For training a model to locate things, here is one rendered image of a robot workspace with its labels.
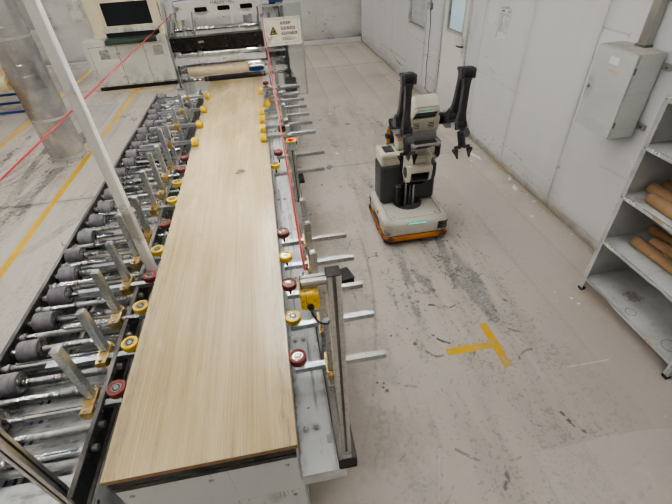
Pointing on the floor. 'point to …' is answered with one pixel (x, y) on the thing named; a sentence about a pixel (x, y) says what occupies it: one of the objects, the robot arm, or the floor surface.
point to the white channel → (87, 125)
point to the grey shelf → (622, 300)
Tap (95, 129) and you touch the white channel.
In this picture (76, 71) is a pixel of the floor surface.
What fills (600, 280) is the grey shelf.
